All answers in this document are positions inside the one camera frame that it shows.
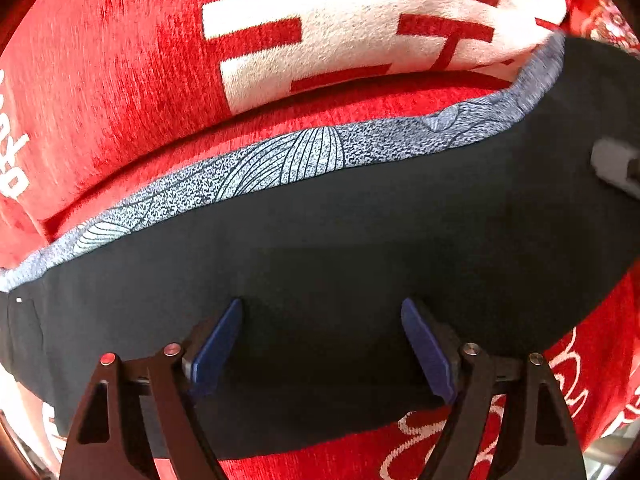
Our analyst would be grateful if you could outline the black pants with blue trim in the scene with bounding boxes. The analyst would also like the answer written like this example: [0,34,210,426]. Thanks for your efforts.
[0,35,640,461]

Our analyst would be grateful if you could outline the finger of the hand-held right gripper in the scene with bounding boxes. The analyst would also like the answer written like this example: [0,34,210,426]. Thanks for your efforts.
[591,137,640,197]

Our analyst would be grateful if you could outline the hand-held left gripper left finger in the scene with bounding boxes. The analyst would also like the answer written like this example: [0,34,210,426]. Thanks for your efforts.
[60,298,244,480]

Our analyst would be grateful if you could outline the red embroidered pillow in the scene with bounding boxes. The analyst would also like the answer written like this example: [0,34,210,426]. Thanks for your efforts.
[570,0,640,58]

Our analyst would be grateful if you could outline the red printed blanket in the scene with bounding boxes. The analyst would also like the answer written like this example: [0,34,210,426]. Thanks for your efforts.
[0,0,640,480]

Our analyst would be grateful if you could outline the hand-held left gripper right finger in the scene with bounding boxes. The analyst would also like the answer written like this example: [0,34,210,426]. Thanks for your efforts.
[401,297,586,480]

